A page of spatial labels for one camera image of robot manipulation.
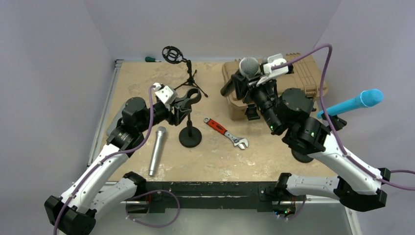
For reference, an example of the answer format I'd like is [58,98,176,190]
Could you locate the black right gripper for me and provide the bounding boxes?
[233,70,281,134]

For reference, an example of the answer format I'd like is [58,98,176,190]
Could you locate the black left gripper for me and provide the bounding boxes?
[137,97,190,133]

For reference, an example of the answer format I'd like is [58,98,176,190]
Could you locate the black microphone with mesh head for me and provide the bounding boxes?
[220,57,260,96]

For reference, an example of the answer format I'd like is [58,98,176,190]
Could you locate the black round base mic stand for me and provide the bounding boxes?
[174,88,202,148]

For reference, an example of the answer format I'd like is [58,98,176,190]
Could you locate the silver mesh head microphone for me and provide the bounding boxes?
[148,126,167,177]

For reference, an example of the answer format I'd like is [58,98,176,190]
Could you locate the black tripod shock mount stand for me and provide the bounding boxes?
[161,46,209,98]

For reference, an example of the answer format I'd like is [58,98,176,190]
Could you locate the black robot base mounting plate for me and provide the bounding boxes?
[128,182,305,213]

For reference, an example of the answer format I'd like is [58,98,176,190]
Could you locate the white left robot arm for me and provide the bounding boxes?
[44,95,199,235]

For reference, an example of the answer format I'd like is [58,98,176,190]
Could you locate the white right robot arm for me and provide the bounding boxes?
[220,74,391,212]

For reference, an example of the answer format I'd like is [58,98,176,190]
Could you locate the black right side mic stand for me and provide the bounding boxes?
[291,112,347,164]

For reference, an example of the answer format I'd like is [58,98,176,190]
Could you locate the blue foam covered microphone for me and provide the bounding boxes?
[326,89,384,116]

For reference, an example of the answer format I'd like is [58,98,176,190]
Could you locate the tan plastic tool case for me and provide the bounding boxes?
[222,53,321,121]

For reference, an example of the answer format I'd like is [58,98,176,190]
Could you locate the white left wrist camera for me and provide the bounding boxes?
[153,83,178,105]

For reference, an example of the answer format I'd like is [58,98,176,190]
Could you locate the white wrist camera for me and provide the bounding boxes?
[153,83,178,105]
[256,53,290,87]

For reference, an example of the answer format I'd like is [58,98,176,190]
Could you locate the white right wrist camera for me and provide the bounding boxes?
[256,53,290,87]

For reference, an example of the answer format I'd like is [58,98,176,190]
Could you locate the red handled adjustable wrench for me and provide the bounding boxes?
[203,117,249,150]

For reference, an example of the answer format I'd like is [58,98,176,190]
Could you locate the green handled screwdriver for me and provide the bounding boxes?
[145,56,161,63]

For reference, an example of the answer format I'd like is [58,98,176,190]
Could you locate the aluminium table frame rails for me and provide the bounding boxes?
[86,59,124,168]

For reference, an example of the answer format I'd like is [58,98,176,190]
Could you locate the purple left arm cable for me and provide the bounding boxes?
[53,85,181,235]

